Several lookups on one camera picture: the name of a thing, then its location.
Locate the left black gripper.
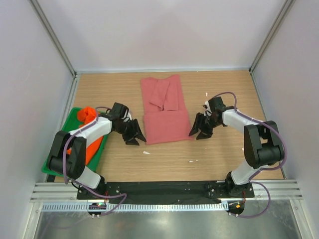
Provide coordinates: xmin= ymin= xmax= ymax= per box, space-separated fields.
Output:
xmin=115 ymin=119 xmax=146 ymax=145

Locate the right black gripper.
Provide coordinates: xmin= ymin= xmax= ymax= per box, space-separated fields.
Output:
xmin=189 ymin=112 xmax=221 ymax=140

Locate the pink t shirt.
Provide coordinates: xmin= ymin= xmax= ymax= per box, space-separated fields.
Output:
xmin=141 ymin=75 xmax=192 ymax=145

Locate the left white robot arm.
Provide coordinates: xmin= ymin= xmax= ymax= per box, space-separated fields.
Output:
xmin=46 ymin=117 xmax=147 ymax=199

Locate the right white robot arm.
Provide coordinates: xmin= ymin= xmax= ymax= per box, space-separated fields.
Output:
xmin=189 ymin=107 xmax=287 ymax=197

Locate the orange t shirt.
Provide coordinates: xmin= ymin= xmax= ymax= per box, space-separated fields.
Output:
xmin=77 ymin=107 xmax=103 ymax=166

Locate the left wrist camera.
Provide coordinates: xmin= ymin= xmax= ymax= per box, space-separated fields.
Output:
xmin=105 ymin=102 xmax=132 ymax=122

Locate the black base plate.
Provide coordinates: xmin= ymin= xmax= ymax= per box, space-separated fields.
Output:
xmin=76 ymin=181 xmax=255 ymax=205

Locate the slotted white cable duct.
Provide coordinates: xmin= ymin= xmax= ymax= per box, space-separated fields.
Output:
xmin=41 ymin=202 xmax=228 ymax=213

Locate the aluminium rail profile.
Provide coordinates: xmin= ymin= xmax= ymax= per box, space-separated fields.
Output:
xmin=30 ymin=179 xmax=303 ymax=202

